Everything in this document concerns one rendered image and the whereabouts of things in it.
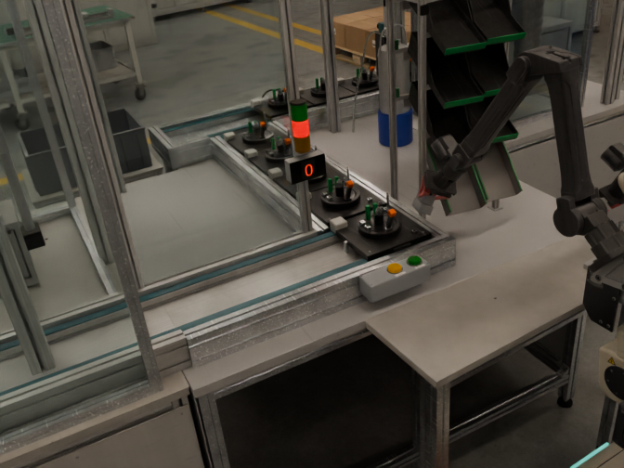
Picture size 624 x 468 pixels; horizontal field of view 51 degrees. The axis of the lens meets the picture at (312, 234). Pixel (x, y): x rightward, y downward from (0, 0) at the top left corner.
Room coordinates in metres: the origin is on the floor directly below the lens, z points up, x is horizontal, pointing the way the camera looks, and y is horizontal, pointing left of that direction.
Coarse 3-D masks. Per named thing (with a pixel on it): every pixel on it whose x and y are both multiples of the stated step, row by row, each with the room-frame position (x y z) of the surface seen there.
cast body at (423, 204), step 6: (414, 198) 1.87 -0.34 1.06; (420, 198) 1.83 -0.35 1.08; (426, 198) 1.82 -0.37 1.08; (432, 198) 1.83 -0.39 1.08; (414, 204) 1.85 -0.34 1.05; (420, 204) 1.82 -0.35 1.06; (426, 204) 1.82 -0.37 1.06; (432, 204) 1.83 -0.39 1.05; (420, 210) 1.81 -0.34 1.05; (426, 210) 1.81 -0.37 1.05; (432, 210) 1.81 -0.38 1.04
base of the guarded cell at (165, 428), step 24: (168, 384) 1.33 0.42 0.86; (120, 408) 1.26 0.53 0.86; (144, 408) 1.27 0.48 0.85; (168, 408) 1.31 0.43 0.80; (72, 432) 1.20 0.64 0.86; (96, 432) 1.22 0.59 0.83; (120, 432) 1.24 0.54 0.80; (144, 432) 1.26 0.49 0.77; (168, 432) 1.29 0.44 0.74; (192, 432) 1.31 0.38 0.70; (0, 456) 1.14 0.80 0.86; (24, 456) 1.15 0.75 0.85; (48, 456) 1.18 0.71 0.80; (72, 456) 1.19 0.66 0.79; (96, 456) 1.21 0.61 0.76; (120, 456) 1.23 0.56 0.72; (144, 456) 1.26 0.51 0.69; (168, 456) 1.28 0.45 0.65; (192, 456) 1.31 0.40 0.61
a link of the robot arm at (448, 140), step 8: (440, 136) 1.79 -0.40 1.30; (448, 136) 1.79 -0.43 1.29; (432, 144) 1.80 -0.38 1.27; (440, 144) 1.79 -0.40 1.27; (448, 144) 1.77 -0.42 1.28; (456, 144) 1.77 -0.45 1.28; (440, 152) 1.77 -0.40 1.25; (448, 152) 1.74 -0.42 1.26; (440, 160) 1.77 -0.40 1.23; (448, 160) 1.72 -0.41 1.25; (456, 160) 1.69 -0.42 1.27; (456, 168) 1.69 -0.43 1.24
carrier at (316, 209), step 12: (348, 168) 2.13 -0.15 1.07; (336, 180) 2.12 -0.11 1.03; (348, 180) 2.13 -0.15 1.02; (312, 192) 2.16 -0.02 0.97; (324, 192) 2.08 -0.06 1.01; (336, 192) 2.08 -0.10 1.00; (360, 192) 2.13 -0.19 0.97; (312, 204) 2.07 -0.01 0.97; (324, 204) 2.05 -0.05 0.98; (336, 204) 2.02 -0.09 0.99; (348, 204) 2.02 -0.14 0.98; (360, 204) 2.03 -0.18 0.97; (384, 204) 2.02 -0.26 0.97; (324, 216) 1.97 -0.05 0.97; (336, 216) 1.96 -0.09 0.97; (348, 216) 1.96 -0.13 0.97
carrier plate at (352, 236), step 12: (360, 216) 1.95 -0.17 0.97; (396, 216) 1.92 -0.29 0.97; (348, 228) 1.87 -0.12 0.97; (408, 228) 1.83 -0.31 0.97; (420, 228) 1.83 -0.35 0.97; (348, 240) 1.80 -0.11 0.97; (360, 240) 1.79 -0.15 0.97; (372, 240) 1.78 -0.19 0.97; (384, 240) 1.77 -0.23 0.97; (396, 240) 1.77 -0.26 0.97; (408, 240) 1.76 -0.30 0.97; (420, 240) 1.78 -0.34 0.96; (360, 252) 1.73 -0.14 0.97; (372, 252) 1.72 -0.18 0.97; (384, 252) 1.72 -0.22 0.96
